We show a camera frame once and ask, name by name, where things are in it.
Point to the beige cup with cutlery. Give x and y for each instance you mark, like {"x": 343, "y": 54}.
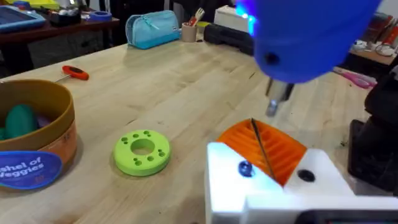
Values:
{"x": 189, "y": 32}

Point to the blue flat tray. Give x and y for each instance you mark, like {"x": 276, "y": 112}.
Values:
{"x": 18, "y": 18}

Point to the pink scissors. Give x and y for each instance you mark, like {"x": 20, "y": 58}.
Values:
{"x": 357, "y": 79}

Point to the light blue zip bag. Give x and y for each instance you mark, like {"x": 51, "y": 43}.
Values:
{"x": 152, "y": 31}

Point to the brown tub with toys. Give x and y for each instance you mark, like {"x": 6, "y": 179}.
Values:
{"x": 40, "y": 121}

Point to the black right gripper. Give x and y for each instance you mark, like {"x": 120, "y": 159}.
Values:
{"x": 379, "y": 149}

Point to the black box with clutter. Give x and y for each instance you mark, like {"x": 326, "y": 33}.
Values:
{"x": 63, "y": 17}

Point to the dark wooden side table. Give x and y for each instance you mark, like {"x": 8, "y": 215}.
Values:
{"x": 46, "y": 34}

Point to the white box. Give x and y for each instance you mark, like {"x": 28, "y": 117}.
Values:
{"x": 228, "y": 18}

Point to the red books stack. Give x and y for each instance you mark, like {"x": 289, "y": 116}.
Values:
{"x": 385, "y": 29}

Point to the left gripper white and orange finger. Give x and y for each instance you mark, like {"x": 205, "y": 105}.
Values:
{"x": 224, "y": 174}

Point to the black tool case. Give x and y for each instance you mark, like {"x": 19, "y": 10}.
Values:
{"x": 227, "y": 37}

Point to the green disc with holes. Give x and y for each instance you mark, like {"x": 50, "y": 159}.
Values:
{"x": 124, "y": 155}

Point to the blue tape roll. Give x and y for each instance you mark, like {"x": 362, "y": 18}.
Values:
{"x": 101, "y": 16}

